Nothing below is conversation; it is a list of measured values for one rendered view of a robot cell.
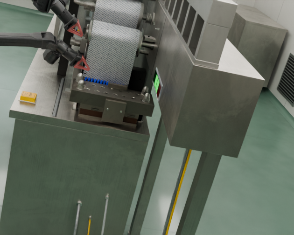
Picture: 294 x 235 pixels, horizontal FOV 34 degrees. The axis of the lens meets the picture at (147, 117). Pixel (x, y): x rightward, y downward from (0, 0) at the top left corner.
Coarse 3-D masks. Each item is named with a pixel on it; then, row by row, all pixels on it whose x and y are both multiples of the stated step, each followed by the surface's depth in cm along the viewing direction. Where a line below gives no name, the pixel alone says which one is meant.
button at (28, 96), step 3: (21, 93) 231; (24, 93) 231; (27, 93) 232; (30, 93) 233; (33, 93) 234; (21, 96) 228; (24, 96) 228; (27, 96) 229; (30, 96) 230; (33, 96) 231; (21, 99) 229; (24, 99) 229; (27, 99) 229; (30, 99) 229; (33, 99) 229; (33, 102) 230
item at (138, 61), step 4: (136, 28) 337; (140, 48) 294; (140, 56) 287; (144, 56) 271; (136, 60) 303; (140, 60) 283; (144, 60) 268; (136, 64) 299; (140, 64) 280; (144, 64) 265; (144, 68) 262; (148, 68) 247; (148, 72) 245; (148, 76) 245; (148, 80) 246; (152, 80) 246; (144, 84) 251; (148, 84) 247; (152, 84) 247; (148, 88) 247; (148, 92) 248
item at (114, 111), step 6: (108, 102) 224; (114, 102) 224; (120, 102) 225; (108, 108) 224; (114, 108) 225; (120, 108) 225; (102, 114) 227; (108, 114) 226; (114, 114) 226; (120, 114) 227; (102, 120) 227; (108, 120) 227; (114, 120) 228; (120, 120) 228
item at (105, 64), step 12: (96, 48) 235; (108, 48) 235; (96, 60) 237; (108, 60) 238; (120, 60) 238; (132, 60) 239; (84, 72) 239; (96, 72) 240; (108, 72) 240; (120, 72) 241
